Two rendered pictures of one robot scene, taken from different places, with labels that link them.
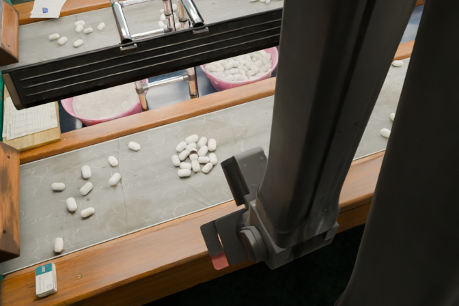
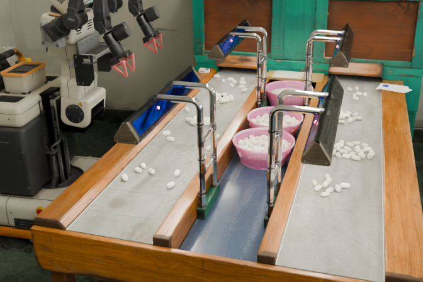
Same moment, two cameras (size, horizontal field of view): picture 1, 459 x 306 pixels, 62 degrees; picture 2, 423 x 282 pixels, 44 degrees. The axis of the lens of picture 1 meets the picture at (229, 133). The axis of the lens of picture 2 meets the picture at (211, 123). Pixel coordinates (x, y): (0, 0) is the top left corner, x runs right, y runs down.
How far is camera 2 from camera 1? 2.95 m
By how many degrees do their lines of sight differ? 92
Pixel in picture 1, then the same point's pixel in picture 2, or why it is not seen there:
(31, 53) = (346, 84)
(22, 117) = (286, 73)
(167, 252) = not seen: hidden behind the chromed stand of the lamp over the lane
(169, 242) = not seen: hidden behind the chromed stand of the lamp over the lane
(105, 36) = (345, 99)
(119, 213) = (216, 85)
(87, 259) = (203, 75)
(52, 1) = (396, 88)
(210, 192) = (200, 97)
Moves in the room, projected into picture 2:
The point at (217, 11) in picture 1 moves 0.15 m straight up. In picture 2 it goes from (340, 130) to (342, 99)
